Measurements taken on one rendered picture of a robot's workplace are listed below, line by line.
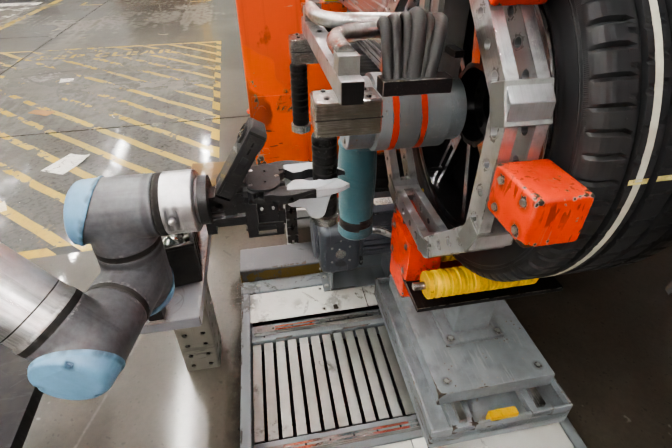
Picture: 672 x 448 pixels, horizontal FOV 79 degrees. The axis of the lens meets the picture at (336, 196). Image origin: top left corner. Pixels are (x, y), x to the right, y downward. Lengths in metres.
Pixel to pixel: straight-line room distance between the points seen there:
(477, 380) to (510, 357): 0.12
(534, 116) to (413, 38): 0.17
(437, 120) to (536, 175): 0.24
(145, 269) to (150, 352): 0.87
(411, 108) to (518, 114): 0.22
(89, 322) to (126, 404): 0.86
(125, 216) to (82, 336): 0.15
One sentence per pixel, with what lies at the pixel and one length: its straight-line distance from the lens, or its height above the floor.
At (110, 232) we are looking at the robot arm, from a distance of 0.62.
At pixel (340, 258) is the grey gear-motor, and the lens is 1.24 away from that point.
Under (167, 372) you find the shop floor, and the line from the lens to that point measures 1.45.
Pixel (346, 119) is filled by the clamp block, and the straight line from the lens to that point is 0.54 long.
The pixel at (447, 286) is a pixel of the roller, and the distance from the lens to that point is 0.88.
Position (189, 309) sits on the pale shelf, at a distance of 0.96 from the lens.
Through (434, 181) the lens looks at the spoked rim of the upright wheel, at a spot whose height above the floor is 0.63.
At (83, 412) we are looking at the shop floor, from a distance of 1.47.
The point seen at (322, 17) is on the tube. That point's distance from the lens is 0.76.
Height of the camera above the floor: 1.14
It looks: 34 degrees down
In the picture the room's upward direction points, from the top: straight up
